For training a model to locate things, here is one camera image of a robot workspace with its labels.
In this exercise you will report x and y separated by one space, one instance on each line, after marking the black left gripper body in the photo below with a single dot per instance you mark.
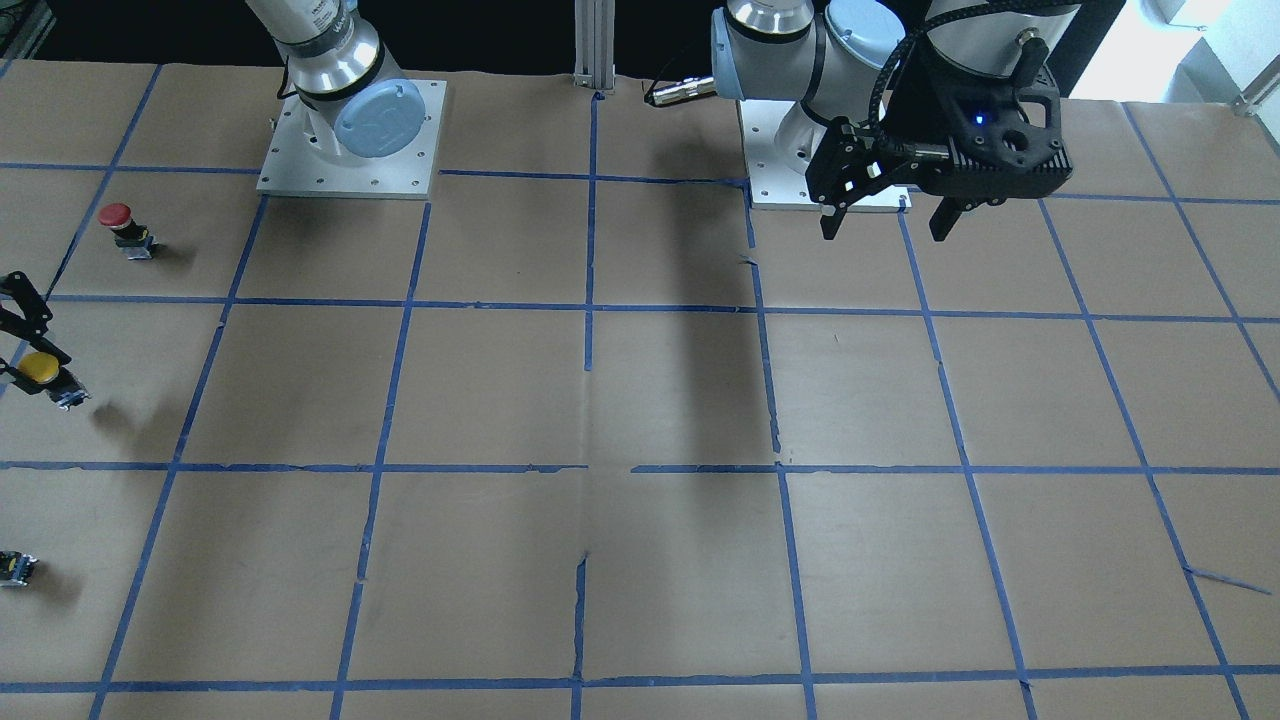
928 112

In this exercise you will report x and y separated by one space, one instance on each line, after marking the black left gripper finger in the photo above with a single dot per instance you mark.
948 213
843 179

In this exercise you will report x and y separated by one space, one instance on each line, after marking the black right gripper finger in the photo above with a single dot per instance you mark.
28 375
31 324

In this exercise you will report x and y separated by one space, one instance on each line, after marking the yellow push button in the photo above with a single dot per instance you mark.
62 387

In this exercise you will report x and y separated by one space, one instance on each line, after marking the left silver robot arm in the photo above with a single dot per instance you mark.
844 61

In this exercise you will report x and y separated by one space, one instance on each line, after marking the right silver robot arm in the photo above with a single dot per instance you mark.
352 127

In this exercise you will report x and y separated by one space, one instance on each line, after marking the red push button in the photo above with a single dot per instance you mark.
133 239

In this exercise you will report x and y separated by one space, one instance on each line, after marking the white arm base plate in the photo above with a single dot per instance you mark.
792 168

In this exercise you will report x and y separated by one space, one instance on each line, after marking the aluminium frame post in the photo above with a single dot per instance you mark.
593 31

